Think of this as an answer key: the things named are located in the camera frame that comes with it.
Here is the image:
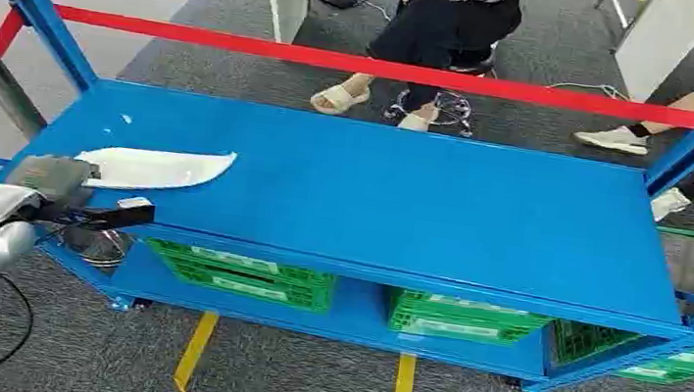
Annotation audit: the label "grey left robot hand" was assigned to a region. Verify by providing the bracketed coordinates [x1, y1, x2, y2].
[3, 149, 106, 213]

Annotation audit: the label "blue metal shelf rack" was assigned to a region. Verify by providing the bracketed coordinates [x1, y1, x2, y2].
[0, 0, 694, 392]

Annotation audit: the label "white plastic parcel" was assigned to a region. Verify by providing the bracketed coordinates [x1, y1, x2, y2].
[71, 134, 239, 205]

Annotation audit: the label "seated person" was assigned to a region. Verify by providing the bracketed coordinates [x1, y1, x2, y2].
[308, 0, 526, 143]

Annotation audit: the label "chrome stool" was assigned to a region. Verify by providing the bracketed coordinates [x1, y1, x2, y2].
[382, 32, 503, 141]

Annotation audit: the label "grey parcel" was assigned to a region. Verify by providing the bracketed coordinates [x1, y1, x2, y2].
[655, 231, 694, 296]

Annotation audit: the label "red barrier tape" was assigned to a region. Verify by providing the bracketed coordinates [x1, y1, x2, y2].
[0, 0, 694, 135]

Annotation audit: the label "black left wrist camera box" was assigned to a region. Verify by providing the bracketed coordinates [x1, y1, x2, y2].
[35, 185, 158, 240]

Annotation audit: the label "white floor cable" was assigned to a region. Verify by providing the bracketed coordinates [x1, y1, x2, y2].
[544, 76, 631, 103]

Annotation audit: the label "person's bare legs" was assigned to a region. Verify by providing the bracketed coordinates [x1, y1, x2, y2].
[564, 49, 694, 227]

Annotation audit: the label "round shiny metal base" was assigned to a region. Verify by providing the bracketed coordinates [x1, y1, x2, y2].
[59, 222, 137, 274]

